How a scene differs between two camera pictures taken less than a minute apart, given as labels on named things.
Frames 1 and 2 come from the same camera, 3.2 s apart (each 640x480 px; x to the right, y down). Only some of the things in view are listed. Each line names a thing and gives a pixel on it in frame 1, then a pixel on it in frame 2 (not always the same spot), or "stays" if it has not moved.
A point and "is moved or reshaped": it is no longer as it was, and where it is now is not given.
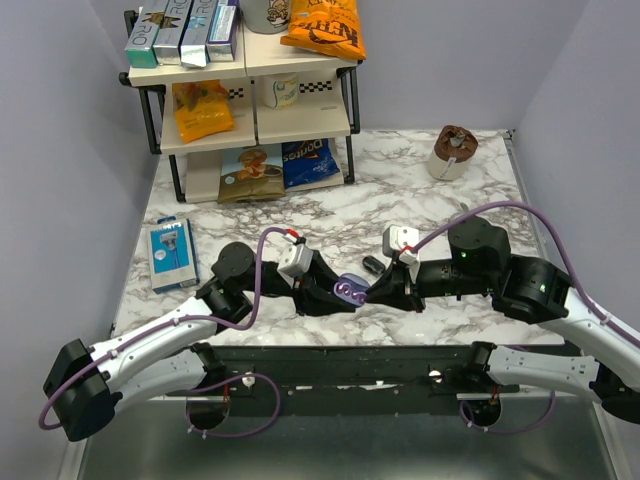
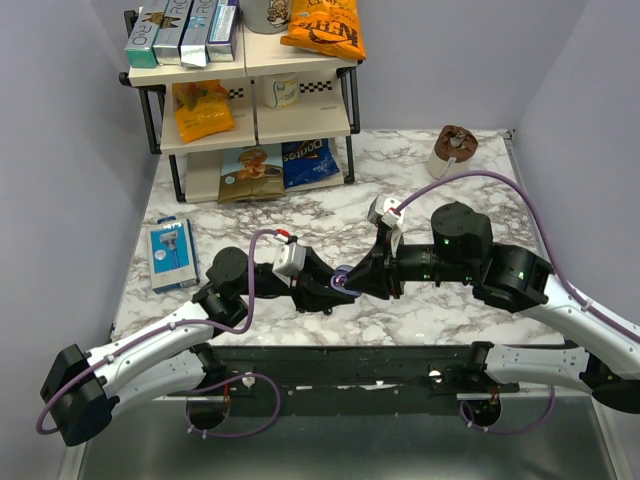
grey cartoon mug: (265, 16) stays
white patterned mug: (280, 91) stays
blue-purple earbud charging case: (351, 288) is moved or reshaped
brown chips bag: (251, 173) stays
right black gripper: (395, 288) → (378, 274)
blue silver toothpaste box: (196, 32) stays
